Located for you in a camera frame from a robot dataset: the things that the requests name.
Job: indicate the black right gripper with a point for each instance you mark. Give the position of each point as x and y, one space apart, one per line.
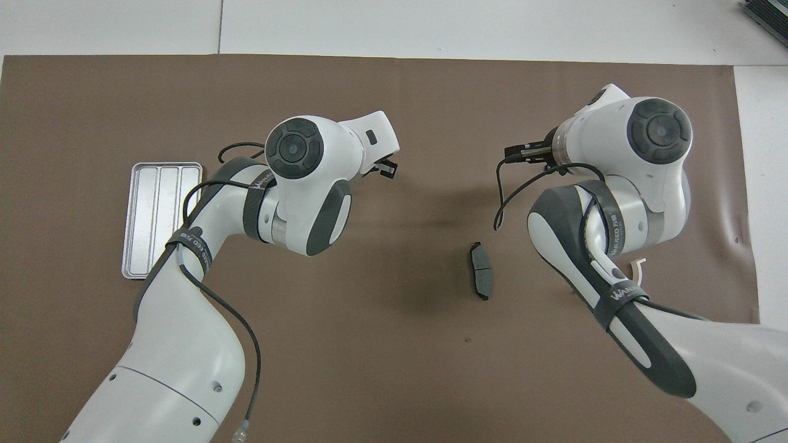
545 151

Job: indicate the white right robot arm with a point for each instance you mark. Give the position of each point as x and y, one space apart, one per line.
726 369

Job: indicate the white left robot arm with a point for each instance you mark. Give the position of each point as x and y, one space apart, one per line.
184 344

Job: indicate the silver metal tray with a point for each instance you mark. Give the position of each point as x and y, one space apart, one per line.
148 215

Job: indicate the long dark brake pad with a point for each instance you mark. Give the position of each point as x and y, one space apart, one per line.
481 271

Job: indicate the brown table mat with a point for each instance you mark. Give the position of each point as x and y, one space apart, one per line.
369 369

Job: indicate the grey ribbed device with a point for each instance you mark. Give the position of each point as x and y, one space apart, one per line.
769 15

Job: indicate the white curved plastic bracket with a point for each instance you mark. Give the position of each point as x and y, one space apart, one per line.
640 261

